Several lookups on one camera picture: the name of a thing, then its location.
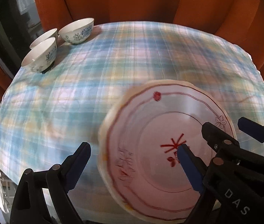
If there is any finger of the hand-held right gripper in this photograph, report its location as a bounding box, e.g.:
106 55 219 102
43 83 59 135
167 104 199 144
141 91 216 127
238 117 264 146
201 122 264 177

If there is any white bowl with blue floral print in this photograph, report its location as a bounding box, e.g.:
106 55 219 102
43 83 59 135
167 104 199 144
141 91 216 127
58 17 95 45
21 37 58 73
30 28 59 49

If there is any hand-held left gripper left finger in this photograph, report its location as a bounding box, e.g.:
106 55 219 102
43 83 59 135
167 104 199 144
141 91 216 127
11 142 91 224

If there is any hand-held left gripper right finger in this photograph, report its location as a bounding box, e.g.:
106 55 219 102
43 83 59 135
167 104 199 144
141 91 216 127
177 144 224 224

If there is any plaid pastel tablecloth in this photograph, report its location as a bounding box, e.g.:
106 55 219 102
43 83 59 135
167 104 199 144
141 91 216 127
0 21 264 222

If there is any dark glass window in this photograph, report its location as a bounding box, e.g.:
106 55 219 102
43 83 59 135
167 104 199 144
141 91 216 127
0 0 42 80

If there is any round plate with yellow flowers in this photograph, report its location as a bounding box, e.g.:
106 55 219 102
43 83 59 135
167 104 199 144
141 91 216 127
98 79 238 224

